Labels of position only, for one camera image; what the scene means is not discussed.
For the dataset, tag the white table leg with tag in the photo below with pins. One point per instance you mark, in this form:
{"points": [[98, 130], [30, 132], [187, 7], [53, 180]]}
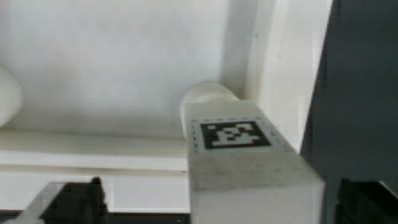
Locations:
{"points": [[252, 183]]}

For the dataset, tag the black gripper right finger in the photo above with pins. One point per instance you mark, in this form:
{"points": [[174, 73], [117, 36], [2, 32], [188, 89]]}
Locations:
{"points": [[366, 203]]}

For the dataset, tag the white square table top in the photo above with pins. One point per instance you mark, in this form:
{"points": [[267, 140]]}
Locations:
{"points": [[108, 56]]}

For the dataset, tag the white U-shaped obstacle fence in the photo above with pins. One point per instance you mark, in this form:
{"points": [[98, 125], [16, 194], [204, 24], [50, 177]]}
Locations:
{"points": [[135, 190]]}

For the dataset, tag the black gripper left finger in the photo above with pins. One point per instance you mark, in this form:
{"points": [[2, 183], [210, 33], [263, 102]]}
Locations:
{"points": [[68, 204]]}

